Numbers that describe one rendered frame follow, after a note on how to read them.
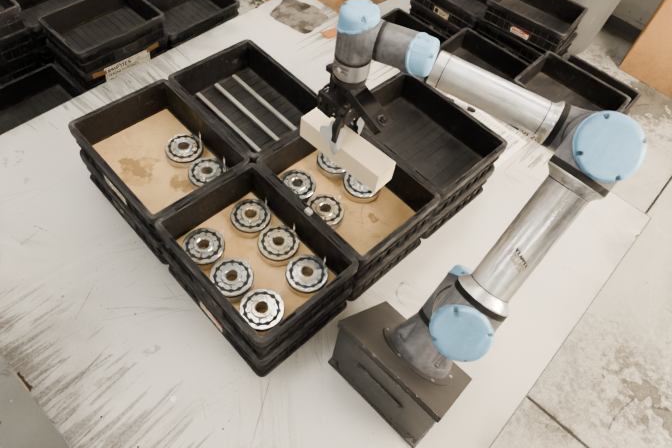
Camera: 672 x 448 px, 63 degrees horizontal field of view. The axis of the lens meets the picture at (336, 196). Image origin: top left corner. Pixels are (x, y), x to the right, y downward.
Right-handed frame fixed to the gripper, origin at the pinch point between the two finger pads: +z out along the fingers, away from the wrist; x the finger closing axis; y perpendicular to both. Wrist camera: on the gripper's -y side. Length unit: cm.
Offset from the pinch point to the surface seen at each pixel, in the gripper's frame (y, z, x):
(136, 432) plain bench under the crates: -6, 39, 69
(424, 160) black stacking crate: -5.8, 26.0, -32.0
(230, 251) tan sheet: 9.1, 25.7, 28.9
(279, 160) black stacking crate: 19.1, 20.1, 2.8
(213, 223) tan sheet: 18.4, 25.6, 26.6
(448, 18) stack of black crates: 60, 69, -154
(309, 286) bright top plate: -12.2, 22.8, 22.8
